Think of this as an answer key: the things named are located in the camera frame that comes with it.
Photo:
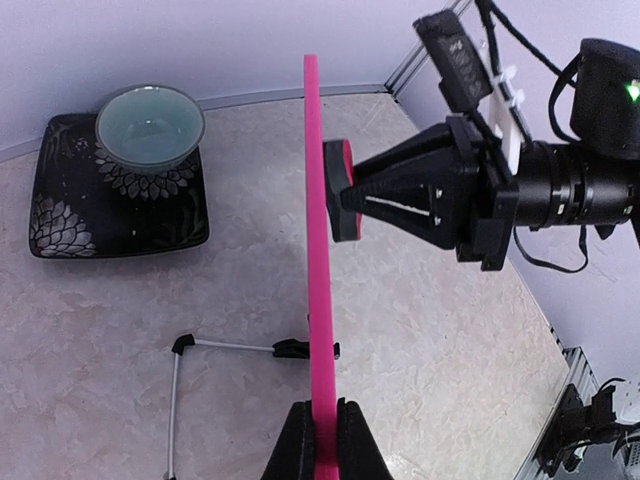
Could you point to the red black whiteboard eraser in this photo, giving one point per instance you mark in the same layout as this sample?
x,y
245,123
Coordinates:
x,y
339,176

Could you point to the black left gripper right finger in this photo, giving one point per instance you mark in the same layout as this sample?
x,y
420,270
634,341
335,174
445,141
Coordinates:
x,y
359,457

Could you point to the wire whiteboard easel stand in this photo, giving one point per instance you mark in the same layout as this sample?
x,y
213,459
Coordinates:
x,y
228,404

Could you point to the teal ceramic bowl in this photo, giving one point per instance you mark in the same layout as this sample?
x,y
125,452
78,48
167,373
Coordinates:
x,y
149,128

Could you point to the right aluminium frame post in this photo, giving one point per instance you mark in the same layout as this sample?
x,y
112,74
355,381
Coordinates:
x,y
407,69

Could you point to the pink framed whiteboard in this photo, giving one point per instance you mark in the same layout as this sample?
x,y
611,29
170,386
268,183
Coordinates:
x,y
322,357

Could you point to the black floral square plate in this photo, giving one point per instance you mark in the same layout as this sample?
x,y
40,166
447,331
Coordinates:
x,y
86,206

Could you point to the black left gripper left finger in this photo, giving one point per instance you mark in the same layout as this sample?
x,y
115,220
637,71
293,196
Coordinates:
x,y
293,457

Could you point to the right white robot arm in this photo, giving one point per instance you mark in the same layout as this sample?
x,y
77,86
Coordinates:
x,y
590,176

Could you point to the front aluminium rail base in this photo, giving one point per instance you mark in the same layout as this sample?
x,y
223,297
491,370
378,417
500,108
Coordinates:
x,y
592,430

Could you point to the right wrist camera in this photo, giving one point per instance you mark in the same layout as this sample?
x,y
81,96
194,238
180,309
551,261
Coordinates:
x,y
470,74

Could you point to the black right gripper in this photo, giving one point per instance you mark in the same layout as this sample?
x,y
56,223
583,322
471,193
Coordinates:
x,y
460,167

